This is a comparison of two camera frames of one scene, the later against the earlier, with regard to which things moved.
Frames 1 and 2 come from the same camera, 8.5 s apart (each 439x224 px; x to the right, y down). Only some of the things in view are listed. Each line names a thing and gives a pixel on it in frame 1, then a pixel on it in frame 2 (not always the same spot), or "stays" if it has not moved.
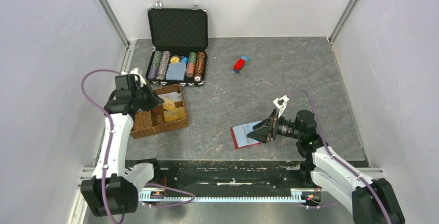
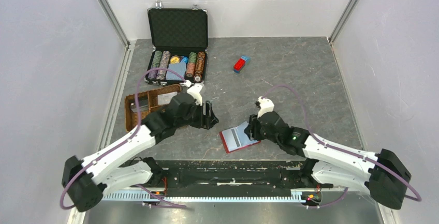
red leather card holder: x=239 y=133 → x=225 y=146
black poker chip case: x=180 y=41 stays
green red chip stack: x=192 y=61 stays
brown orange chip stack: x=200 y=66 stays
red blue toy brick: x=240 y=64 stays
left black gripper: x=155 y=100 → x=206 y=121
